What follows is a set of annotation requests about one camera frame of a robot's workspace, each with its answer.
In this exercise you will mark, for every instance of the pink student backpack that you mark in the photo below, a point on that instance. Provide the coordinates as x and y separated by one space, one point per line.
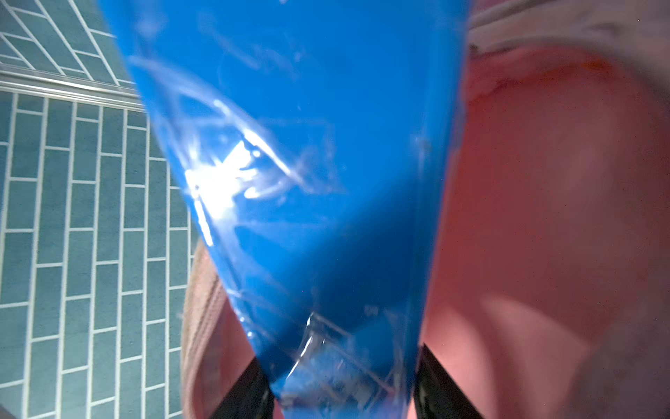
551 289

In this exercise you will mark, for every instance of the blue pencil case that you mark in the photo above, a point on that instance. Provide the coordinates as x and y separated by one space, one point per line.
311 141

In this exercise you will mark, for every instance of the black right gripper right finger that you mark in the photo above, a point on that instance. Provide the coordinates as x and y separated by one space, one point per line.
436 394

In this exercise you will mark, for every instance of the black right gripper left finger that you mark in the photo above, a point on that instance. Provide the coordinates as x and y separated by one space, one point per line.
249 398

